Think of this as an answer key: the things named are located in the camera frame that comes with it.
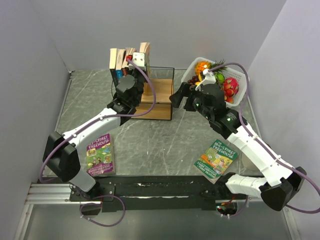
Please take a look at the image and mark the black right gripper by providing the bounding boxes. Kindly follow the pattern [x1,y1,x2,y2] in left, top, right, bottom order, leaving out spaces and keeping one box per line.
[169,82,213,121]

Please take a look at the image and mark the red 13-storey treehouse book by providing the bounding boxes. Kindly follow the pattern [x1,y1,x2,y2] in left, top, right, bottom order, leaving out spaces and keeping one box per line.
[122,47,136,69]

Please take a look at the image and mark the orange 39-storey treehouse book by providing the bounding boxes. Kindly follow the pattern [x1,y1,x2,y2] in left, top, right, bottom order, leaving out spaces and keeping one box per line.
[139,42,151,77]

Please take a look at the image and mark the blue comic cover book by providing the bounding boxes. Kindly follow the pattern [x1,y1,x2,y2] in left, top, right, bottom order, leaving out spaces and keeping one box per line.
[115,48,126,79]

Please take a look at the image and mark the dark grey cover book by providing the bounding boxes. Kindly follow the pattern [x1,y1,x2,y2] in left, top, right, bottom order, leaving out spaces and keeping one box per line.
[109,48,119,87]

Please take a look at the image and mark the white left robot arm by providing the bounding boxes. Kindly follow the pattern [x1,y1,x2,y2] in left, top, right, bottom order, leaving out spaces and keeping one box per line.
[39,66,151,201]

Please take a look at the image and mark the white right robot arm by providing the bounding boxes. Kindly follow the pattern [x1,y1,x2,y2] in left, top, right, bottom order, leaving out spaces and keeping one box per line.
[169,82,306,211]

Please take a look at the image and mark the wooden two-tier metal shelf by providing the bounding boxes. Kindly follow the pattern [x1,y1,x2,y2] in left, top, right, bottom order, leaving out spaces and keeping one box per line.
[111,66,175,121]

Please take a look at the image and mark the dark purple grapes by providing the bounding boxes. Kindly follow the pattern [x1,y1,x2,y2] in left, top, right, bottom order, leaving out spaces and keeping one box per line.
[187,75,199,85]

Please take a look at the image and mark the orange spiky fruit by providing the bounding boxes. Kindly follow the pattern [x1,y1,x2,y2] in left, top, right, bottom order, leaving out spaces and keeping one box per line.
[194,61,211,76]

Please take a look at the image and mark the green apple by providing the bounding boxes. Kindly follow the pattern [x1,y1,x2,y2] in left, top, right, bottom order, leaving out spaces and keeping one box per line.
[214,72,225,85]

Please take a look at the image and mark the pink dragon fruit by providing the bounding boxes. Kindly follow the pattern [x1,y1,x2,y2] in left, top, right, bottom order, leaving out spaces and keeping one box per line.
[222,77,239,97]

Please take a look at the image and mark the white plastic fruit basket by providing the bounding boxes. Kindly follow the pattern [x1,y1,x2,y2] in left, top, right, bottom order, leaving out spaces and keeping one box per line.
[180,56,250,108]

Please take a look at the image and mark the green 104-storey treehouse book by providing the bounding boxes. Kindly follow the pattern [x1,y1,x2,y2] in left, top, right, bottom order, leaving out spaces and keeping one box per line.
[194,139,238,184]

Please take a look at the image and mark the purple 117-storey treehouse book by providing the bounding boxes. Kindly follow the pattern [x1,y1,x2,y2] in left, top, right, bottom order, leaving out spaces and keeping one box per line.
[86,133,116,177]

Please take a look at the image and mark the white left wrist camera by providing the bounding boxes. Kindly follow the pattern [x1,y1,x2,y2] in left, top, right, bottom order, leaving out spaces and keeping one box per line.
[127,52,146,68]

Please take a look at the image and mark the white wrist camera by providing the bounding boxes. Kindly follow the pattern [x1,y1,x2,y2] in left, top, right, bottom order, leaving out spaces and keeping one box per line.
[127,52,146,68]
[195,68,217,91]

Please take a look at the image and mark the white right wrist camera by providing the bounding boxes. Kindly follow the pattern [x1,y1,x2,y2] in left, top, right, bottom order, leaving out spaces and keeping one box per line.
[195,68,217,91]

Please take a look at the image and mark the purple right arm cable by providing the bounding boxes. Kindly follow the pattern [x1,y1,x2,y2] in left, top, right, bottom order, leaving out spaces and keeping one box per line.
[207,62,320,218]

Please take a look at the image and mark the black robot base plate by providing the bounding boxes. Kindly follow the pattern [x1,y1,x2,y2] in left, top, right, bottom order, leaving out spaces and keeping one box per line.
[69,175,246,213]

